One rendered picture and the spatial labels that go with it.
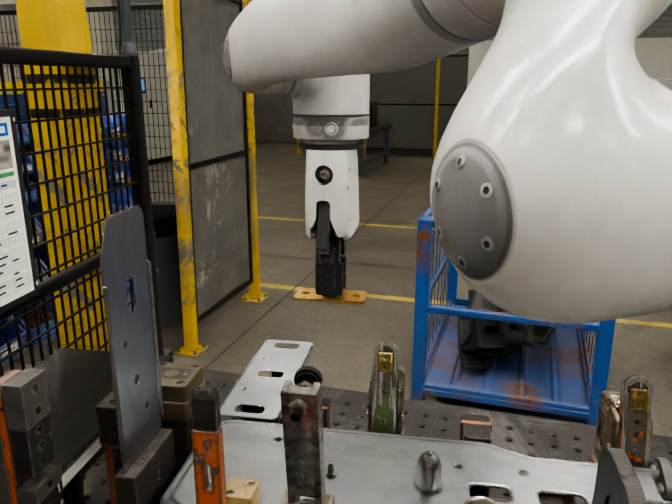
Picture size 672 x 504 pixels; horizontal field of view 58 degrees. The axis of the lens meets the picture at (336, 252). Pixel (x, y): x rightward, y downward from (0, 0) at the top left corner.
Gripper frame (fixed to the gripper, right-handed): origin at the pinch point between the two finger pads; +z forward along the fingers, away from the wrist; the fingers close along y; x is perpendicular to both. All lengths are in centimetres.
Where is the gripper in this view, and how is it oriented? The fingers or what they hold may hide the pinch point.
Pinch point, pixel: (331, 274)
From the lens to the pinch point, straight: 71.9
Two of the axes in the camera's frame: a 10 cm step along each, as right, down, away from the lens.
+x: -9.9, -0.5, 1.6
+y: 1.6, -2.6, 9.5
